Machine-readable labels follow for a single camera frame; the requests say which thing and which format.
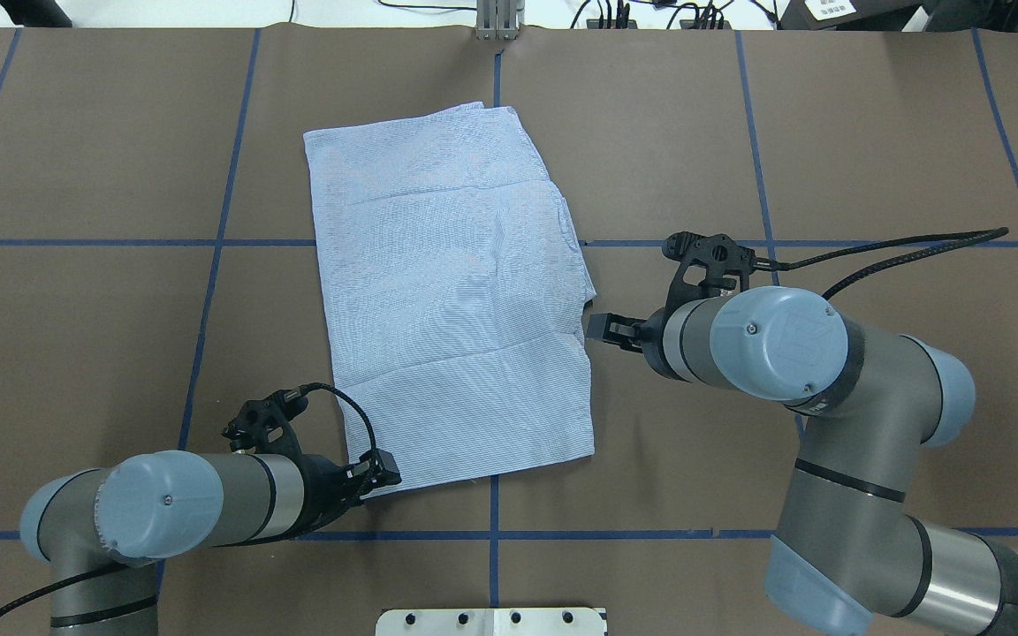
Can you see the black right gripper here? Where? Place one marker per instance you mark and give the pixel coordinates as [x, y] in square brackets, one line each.
[653, 336]

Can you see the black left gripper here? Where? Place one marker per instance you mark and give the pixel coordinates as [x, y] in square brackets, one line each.
[325, 488]

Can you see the light blue striped shirt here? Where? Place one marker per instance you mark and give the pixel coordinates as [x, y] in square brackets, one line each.
[453, 286]

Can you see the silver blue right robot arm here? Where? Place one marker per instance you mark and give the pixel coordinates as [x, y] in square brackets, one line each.
[843, 551]

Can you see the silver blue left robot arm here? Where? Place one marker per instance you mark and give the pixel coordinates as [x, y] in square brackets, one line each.
[104, 531]

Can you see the black box with label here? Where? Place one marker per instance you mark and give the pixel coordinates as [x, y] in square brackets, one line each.
[856, 16]

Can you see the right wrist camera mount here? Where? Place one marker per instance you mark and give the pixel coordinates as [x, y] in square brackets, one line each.
[709, 266]

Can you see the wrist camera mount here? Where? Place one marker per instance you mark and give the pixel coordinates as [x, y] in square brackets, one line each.
[264, 426]
[709, 266]

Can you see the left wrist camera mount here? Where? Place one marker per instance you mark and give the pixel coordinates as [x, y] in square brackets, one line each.
[264, 426]

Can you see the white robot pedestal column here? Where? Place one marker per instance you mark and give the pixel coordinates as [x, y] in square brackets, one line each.
[494, 621]

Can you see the aluminium frame post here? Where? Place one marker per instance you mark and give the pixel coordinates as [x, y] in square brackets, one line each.
[498, 19]

